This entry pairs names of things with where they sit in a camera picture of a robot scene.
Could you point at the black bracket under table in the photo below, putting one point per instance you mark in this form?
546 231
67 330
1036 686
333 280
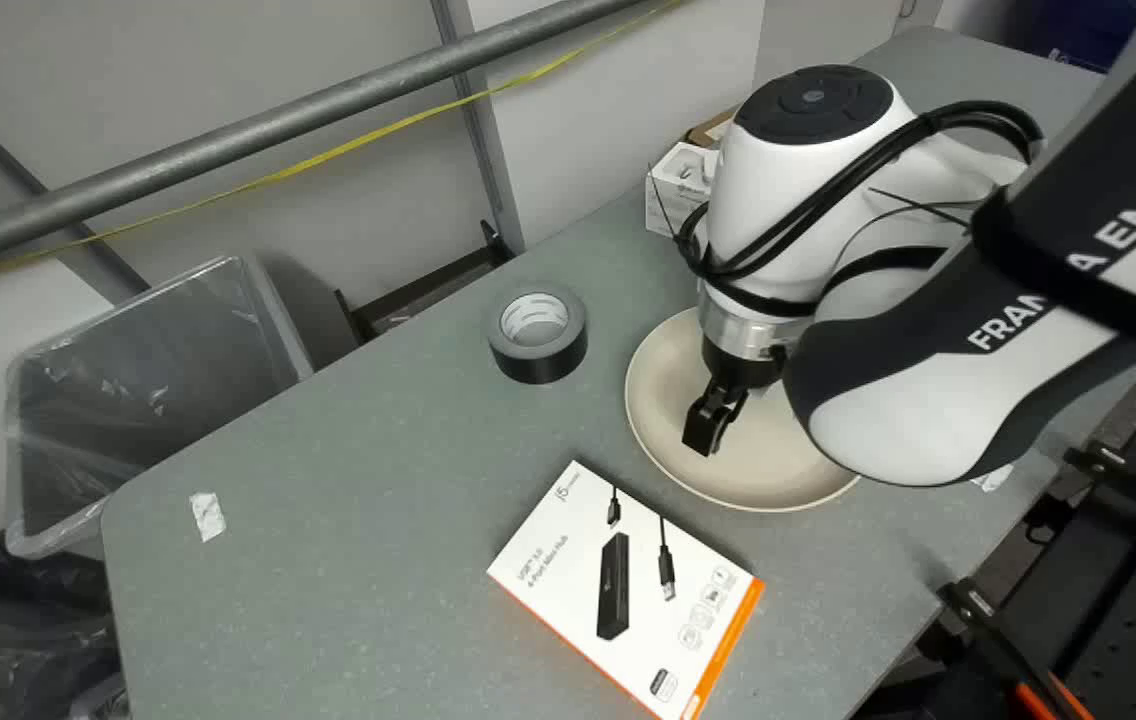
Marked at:
421 292

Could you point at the small white sticker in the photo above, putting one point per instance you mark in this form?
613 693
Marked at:
204 517

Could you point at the black masking tape roll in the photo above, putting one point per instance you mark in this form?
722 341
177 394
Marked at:
538 350

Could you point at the black orange clamp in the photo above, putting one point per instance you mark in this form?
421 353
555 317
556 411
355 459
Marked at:
1132 501
1015 652

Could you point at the white orange product box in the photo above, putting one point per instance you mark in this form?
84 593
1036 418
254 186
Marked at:
570 563

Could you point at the long grey metal pole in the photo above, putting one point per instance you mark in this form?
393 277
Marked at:
261 127

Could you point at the grey diagonal frame bar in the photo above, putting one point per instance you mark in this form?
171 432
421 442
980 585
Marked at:
49 214

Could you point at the black plastic bag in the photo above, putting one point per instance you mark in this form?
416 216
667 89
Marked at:
10 642

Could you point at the white black Franka robot arm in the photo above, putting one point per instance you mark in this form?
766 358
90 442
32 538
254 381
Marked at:
889 400

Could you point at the cream round plate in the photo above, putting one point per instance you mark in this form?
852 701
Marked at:
755 460

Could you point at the grey bin with plastic liner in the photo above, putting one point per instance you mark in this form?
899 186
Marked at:
129 387

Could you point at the grey upright frame post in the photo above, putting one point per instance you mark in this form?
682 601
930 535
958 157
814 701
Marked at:
487 135

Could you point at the dark blue object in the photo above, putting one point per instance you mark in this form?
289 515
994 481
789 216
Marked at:
1074 30

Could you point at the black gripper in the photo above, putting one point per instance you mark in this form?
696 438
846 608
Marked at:
745 350

